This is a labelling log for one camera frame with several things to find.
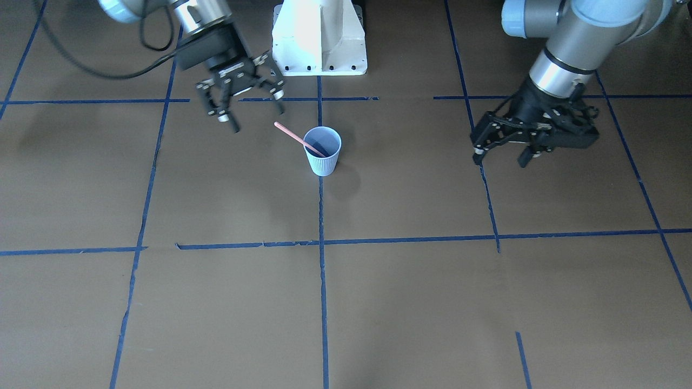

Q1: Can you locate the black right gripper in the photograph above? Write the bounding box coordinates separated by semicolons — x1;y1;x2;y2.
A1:
176;24;285;133

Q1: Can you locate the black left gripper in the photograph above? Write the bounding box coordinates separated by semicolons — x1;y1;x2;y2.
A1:
470;77;581;168

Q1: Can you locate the pink chopstick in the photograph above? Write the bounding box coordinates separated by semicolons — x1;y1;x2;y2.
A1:
274;121;326;158

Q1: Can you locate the blue ribbed paper cup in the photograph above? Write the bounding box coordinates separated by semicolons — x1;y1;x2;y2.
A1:
303;126;343;177

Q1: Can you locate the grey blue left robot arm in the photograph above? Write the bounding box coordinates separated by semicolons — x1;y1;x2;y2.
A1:
470;1;673;167

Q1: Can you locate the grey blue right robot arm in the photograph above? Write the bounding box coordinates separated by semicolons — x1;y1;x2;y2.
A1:
99;1;285;132

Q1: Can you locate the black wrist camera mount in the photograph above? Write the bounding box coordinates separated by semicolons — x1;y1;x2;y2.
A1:
539;99;600;149

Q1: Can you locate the white pedestal column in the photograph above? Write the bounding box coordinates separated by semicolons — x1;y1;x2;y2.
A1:
272;1;368;77

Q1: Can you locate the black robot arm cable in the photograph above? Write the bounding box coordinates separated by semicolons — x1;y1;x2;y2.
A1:
34;0;179;79

